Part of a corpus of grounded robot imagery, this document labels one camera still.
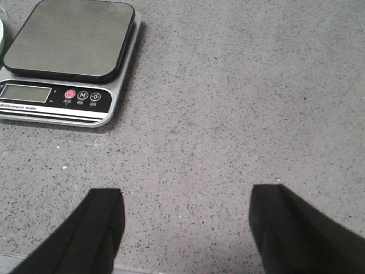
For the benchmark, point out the silver black kitchen scale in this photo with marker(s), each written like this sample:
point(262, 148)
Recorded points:
point(68, 62)

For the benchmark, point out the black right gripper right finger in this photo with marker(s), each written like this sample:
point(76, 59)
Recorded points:
point(294, 237)

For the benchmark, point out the light green round plate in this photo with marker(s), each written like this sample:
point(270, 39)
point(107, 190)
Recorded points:
point(2, 32)

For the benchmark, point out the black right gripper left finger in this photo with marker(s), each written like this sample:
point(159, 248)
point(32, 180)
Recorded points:
point(86, 242)

